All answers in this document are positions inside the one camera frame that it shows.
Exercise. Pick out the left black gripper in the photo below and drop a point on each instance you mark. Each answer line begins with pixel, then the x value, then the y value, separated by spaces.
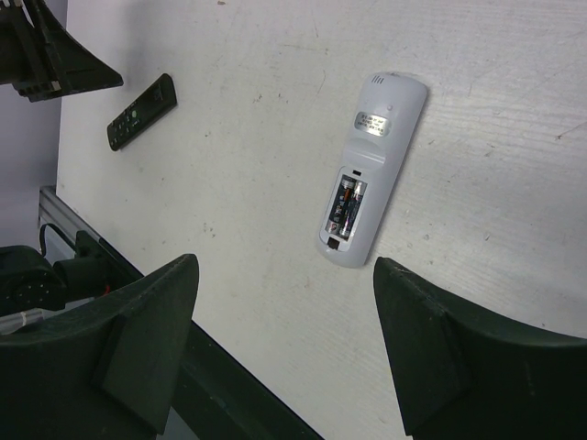
pixel 42 61

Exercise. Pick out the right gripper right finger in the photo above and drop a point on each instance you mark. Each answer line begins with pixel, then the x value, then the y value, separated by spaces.
pixel 461 371

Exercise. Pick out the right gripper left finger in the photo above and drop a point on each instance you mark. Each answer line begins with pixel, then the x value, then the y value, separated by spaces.
pixel 104 370

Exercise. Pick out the black remote control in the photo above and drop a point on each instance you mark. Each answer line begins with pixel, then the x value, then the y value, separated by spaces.
pixel 151 106

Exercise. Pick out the white remote control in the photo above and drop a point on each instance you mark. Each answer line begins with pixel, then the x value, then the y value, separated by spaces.
pixel 382 127

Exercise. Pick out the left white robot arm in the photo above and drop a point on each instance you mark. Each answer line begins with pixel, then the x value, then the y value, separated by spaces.
pixel 29 281

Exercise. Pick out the battery in remote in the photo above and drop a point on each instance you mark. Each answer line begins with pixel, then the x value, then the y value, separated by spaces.
pixel 352 209
pixel 339 206

